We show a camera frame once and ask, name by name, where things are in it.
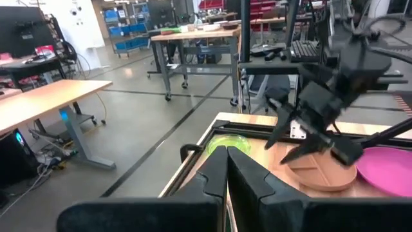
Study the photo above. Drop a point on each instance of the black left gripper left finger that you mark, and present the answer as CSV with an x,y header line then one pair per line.
x,y
145,216

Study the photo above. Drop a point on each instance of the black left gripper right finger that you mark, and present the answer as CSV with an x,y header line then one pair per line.
x,y
289,216

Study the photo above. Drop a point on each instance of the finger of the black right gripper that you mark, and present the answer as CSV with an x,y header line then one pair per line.
x,y
310,148
279,124

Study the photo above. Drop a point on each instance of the brown divided plate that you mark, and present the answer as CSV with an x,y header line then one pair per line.
x,y
322,177

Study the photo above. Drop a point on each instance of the clear green small plate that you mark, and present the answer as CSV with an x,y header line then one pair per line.
x,y
231,141

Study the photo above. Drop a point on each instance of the pink plate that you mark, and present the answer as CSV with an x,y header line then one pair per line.
x,y
386,170

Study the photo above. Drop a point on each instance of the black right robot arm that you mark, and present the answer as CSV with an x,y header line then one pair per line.
x,y
363,64

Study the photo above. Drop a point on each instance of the office chair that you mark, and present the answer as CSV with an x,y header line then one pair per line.
x,y
277,87

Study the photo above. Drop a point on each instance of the black equipment cart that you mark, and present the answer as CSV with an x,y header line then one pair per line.
x,y
273,67

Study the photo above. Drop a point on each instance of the black keyboard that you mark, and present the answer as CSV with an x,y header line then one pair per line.
x,y
304,51

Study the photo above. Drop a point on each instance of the black diagonal stand bar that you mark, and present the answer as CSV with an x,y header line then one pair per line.
x,y
386,132

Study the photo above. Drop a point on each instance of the red storage bins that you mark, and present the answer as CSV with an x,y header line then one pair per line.
x,y
267,13

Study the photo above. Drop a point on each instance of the wooden workbench on casters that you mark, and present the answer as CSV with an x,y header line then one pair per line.
x,y
196,33

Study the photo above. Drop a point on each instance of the black computer tower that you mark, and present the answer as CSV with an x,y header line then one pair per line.
x,y
16,161

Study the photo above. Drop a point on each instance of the light wooden desk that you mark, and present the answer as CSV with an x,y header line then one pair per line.
x,y
48,96

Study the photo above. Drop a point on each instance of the blue storage bins shelf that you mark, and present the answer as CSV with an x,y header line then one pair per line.
x,y
128,29

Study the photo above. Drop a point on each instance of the black desk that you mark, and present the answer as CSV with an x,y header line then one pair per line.
x,y
32,66

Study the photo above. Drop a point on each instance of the white pillar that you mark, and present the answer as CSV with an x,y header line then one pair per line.
x,y
87,32

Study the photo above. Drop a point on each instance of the black monitor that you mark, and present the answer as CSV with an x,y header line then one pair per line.
x,y
22,29

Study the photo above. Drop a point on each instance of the black aluminium table frame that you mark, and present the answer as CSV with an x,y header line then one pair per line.
x,y
241,128

